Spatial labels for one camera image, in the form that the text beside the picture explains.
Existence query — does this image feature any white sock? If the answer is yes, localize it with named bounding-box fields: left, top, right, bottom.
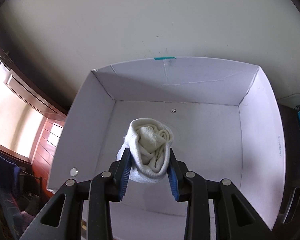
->
left=117, top=118, right=174, bottom=184

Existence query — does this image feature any white XINCCI shoe box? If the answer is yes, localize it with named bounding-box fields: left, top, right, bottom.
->
left=48, top=57, right=286, bottom=228

